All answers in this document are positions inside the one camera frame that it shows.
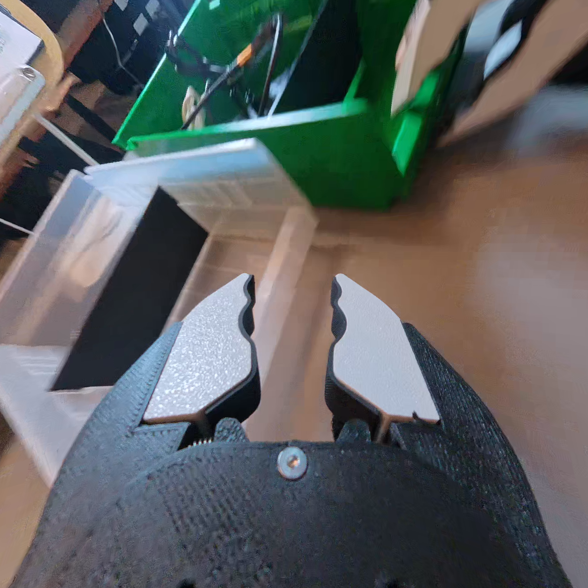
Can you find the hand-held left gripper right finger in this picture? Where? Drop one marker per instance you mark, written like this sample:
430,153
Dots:
376,353

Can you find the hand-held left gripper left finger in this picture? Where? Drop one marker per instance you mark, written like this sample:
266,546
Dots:
206,353

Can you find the green plastic bin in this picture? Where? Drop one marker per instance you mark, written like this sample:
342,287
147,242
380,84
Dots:
340,156

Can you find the clear plastic organizer box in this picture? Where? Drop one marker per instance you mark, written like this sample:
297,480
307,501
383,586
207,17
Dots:
69,257

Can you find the cardboard box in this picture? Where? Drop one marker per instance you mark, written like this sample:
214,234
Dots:
427,55

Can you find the round wooden table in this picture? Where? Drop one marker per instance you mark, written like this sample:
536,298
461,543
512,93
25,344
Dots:
51,50

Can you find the white box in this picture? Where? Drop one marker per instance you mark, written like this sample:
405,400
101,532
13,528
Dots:
18,46

